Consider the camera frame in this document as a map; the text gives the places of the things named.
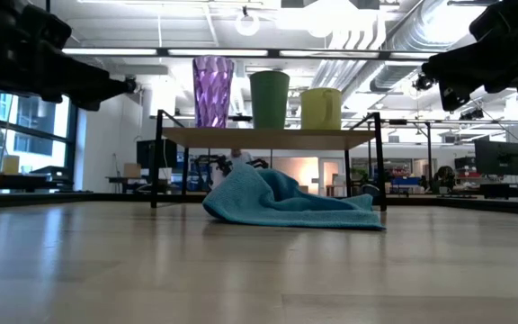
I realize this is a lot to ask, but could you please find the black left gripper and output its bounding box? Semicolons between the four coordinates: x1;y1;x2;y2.
0;4;128;112

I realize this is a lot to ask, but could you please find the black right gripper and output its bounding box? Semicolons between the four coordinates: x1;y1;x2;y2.
422;0;518;113

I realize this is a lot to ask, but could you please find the purple faceted plastic tumbler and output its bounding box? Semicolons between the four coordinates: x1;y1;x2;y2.
192;55;236;130

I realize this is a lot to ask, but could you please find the yellow mug with handle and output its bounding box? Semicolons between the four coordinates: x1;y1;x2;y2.
299;87;344;131

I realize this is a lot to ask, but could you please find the green plastic cup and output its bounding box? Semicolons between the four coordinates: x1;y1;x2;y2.
248;70;291;131

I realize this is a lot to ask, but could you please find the small wooden shelf table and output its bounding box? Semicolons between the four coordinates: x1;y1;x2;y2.
149;110;389;212

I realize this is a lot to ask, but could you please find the black ceiling spotlight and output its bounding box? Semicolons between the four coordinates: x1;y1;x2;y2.
459;107;485;122
411;71;440;92

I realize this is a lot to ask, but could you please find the large window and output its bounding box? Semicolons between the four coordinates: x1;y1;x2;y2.
0;89;78;181

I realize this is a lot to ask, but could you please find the black computer monitor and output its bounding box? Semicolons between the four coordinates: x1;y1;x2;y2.
473;139;518;176
136;139;178;170

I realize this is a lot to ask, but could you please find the brown cardboard box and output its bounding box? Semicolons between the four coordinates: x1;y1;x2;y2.
122;162;142;179

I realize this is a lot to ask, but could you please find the pale yellow box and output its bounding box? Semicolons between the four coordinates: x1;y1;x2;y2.
1;155;21;176

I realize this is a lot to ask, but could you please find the dark background desk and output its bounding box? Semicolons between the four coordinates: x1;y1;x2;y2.
0;173;76;194

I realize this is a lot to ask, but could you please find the person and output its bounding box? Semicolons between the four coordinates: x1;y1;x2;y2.
213;148;255;188

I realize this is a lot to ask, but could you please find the round white ceiling lamp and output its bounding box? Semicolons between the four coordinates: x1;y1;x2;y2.
235;12;261;37

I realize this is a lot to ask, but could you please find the blue microfibre cloth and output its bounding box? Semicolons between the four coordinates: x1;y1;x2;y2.
202;161;387;232

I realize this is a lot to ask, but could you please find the silver ventilation duct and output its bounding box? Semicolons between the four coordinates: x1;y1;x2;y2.
312;0;467;94

